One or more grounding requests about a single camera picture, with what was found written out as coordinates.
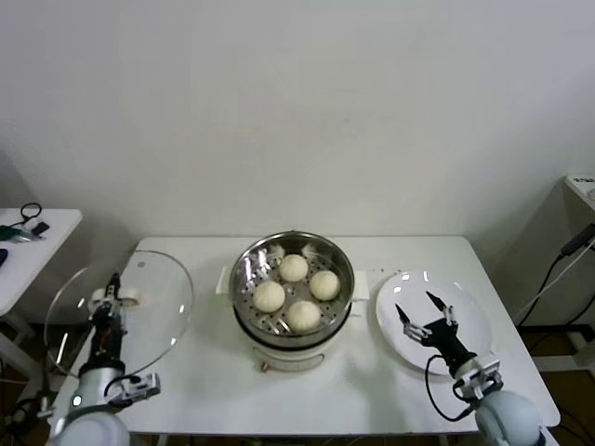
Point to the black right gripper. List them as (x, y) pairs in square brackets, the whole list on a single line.
[(446, 341)]

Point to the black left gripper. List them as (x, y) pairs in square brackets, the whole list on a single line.
[(108, 334)]

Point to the round glass pot lid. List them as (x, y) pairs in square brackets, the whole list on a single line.
[(158, 279)]

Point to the white steamed baozi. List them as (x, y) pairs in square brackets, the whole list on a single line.
[(302, 316), (293, 268), (324, 284), (268, 296)]

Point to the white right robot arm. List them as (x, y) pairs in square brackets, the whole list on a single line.
[(506, 418)]

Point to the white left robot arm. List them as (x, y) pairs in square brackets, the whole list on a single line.
[(93, 418)]

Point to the stainless steel steamer basket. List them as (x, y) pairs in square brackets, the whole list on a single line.
[(341, 279)]

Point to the round white plate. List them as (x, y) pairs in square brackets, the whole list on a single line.
[(409, 288)]

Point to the white side table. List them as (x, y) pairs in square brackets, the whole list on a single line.
[(51, 251)]

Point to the small black device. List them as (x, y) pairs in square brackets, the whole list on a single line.
[(41, 227)]

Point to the dark blue object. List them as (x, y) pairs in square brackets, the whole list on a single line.
[(3, 258)]

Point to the white electric cooker base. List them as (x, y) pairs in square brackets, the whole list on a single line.
[(288, 360)]

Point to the white cabinet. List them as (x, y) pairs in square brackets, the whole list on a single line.
[(578, 204)]

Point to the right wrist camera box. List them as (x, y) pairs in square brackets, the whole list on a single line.
[(483, 374)]

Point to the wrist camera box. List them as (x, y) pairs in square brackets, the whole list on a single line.
[(139, 388), (483, 374)]

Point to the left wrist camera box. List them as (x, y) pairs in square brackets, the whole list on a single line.
[(139, 388)]

